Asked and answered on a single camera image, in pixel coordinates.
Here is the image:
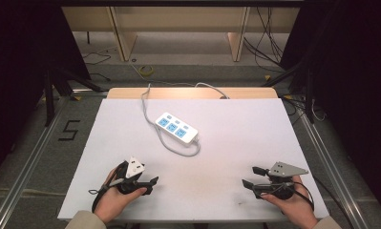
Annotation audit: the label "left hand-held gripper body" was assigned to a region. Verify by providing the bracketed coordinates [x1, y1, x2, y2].
[116, 156, 148, 196]

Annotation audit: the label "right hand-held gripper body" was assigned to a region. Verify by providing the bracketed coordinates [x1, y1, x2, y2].
[258, 161, 309, 201]

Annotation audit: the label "white power strip blue sockets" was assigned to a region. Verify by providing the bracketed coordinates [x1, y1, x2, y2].
[155, 112, 200, 147]

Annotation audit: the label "person's right hand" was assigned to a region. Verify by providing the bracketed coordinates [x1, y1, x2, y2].
[260, 176, 320, 229]

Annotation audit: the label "person's left hand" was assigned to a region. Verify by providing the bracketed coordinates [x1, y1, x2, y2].
[94, 167, 148, 224]

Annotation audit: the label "white table cover sheet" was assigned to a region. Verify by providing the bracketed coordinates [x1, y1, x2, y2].
[56, 97, 329, 222]

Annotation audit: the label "black metal stand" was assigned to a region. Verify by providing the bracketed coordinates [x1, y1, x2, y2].
[43, 66, 104, 128]
[260, 58, 317, 124]

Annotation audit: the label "yellow tape roll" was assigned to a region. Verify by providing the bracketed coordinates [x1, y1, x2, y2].
[138, 65, 155, 77]

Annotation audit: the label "black curtain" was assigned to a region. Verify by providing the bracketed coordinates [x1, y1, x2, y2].
[0, 0, 92, 185]
[279, 0, 381, 220]

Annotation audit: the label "beige wooden desk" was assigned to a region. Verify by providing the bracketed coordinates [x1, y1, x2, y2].
[61, 6, 301, 63]

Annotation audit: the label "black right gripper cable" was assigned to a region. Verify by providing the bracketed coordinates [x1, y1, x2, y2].
[291, 180, 316, 212]

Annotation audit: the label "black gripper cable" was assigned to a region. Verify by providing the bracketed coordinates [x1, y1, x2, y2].
[291, 180, 316, 212]
[88, 161, 129, 214]

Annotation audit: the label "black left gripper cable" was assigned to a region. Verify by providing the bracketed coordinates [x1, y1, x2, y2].
[88, 161, 129, 214]

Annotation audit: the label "aluminium floor rail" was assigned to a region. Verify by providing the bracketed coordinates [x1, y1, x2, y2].
[0, 89, 110, 229]
[283, 94, 371, 229]

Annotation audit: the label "grey power strip cable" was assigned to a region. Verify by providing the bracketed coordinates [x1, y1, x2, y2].
[140, 81, 230, 157]

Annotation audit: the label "thin black floor cable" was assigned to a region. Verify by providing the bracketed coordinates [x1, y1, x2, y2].
[82, 51, 113, 82]

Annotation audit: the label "bundle of black floor cables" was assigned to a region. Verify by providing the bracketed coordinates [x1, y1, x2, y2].
[243, 6, 296, 74]

